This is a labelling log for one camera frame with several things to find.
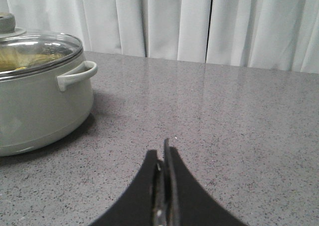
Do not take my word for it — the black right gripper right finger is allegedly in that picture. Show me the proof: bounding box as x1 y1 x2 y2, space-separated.
164 139 245 226

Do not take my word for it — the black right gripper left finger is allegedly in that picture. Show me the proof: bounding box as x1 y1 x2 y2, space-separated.
91 150 158 226

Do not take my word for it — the glass pot lid with knob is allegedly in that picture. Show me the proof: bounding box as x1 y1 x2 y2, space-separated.
0 12 83 81

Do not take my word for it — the yellow corn cob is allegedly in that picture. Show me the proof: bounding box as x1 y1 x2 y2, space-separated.
0 48 65 72

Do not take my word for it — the pale green electric cooking pot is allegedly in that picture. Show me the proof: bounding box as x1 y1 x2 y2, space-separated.
0 52 98 156

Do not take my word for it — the white curtain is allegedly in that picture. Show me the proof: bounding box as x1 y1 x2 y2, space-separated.
0 0 319 73

